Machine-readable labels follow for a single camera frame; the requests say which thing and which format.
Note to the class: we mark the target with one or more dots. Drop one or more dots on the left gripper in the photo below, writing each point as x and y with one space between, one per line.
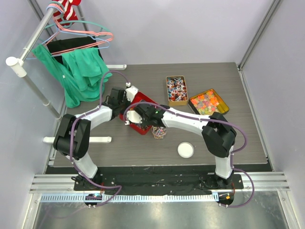
128 102

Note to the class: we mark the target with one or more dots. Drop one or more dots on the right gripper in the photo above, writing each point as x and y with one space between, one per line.
143 123

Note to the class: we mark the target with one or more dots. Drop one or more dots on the red square candy box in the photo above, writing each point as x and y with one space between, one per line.
140 97

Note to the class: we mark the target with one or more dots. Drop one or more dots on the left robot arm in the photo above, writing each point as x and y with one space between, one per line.
73 136

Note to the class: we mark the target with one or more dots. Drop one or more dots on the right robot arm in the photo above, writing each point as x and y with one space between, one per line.
218 137

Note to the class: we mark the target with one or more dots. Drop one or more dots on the clear plastic round jar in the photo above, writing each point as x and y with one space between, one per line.
158 132

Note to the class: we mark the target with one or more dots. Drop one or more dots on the gold rectangular tin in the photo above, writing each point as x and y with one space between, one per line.
176 90

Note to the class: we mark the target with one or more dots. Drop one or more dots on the white rack foot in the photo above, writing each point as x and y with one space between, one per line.
119 67

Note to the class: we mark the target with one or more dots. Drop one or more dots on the white flat bar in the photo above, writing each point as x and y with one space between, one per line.
108 139

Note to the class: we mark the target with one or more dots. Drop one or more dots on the green cloth garment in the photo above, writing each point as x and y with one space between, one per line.
80 73

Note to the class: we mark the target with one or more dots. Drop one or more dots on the white round jar lid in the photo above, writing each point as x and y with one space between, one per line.
185 150

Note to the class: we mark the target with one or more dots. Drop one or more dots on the black garment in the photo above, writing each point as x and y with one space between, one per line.
61 45

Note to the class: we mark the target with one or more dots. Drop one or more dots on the green clothes hanger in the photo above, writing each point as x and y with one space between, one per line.
80 27

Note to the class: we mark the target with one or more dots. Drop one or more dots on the red white striped garment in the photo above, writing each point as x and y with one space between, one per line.
69 13

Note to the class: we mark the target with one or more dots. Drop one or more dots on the pink clothes hanger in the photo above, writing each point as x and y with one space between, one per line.
100 40

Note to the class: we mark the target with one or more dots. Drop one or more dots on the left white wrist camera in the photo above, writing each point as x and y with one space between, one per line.
131 91

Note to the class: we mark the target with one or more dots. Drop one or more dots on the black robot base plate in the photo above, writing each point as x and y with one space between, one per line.
203 175

